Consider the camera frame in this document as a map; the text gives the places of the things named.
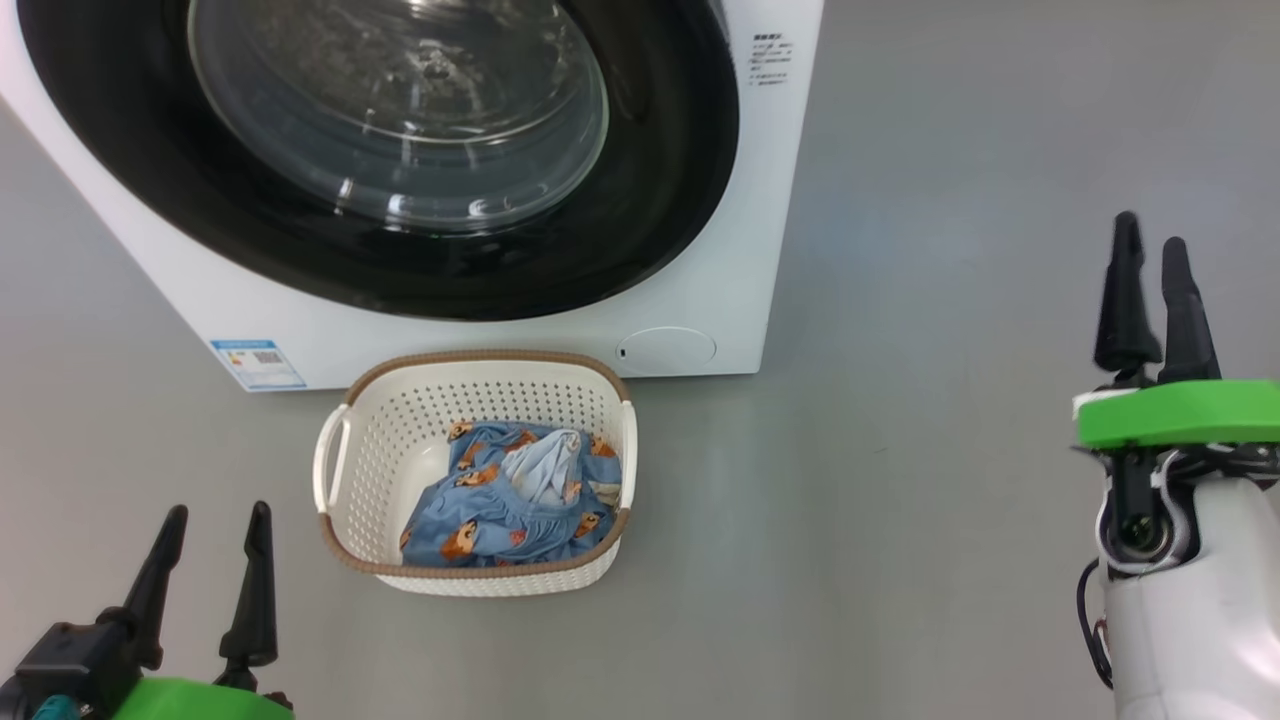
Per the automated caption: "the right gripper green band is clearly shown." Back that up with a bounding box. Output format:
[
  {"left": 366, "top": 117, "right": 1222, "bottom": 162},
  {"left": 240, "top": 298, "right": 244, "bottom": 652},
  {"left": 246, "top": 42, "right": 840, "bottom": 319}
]
[{"left": 1073, "top": 211, "right": 1280, "bottom": 527}]

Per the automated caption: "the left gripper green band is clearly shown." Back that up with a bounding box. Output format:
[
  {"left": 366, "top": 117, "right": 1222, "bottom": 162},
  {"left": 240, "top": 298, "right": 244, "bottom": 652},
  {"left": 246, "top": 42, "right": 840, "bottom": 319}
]
[{"left": 108, "top": 501, "right": 297, "bottom": 720}]

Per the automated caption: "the blue cartoon print garment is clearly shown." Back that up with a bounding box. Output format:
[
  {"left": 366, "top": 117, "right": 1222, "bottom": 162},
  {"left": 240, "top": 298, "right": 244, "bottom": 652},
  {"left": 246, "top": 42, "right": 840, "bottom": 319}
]
[{"left": 399, "top": 420, "right": 624, "bottom": 570}]

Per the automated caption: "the black round glass washer door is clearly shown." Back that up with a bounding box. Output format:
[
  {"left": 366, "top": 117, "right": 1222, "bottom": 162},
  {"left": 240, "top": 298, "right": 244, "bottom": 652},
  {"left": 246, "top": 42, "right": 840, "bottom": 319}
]
[{"left": 15, "top": 0, "right": 742, "bottom": 323}]

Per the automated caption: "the cream perforated laundry basket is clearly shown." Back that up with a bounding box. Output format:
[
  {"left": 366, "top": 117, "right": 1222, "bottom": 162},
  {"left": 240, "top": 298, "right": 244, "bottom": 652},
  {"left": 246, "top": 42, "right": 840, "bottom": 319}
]
[{"left": 312, "top": 349, "right": 639, "bottom": 599}]

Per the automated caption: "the white front-load washing machine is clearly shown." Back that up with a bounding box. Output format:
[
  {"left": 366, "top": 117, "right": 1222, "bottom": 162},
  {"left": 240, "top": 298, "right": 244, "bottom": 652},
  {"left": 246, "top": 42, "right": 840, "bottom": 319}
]
[{"left": 0, "top": 0, "right": 826, "bottom": 393}]

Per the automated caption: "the blue energy label sticker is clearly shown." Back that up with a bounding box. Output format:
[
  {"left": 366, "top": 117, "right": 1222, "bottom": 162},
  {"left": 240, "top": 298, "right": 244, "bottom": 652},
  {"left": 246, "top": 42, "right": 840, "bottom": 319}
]
[{"left": 210, "top": 339, "right": 307, "bottom": 392}]

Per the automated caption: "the black text label sticker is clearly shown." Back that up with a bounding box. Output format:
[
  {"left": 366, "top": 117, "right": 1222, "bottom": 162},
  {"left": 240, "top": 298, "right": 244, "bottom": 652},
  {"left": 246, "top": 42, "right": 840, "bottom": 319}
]
[{"left": 750, "top": 32, "right": 796, "bottom": 89}]

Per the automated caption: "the round white filter cover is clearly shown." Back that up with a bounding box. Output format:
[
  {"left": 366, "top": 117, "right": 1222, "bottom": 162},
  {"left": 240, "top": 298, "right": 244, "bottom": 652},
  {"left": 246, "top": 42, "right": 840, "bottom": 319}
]
[{"left": 615, "top": 326, "right": 718, "bottom": 376}]

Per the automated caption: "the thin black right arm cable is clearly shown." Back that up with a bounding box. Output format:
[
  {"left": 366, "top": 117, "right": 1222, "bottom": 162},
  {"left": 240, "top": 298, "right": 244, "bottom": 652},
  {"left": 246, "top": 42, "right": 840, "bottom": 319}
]
[{"left": 1076, "top": 558, "right": 1117, "bottom": 691}]

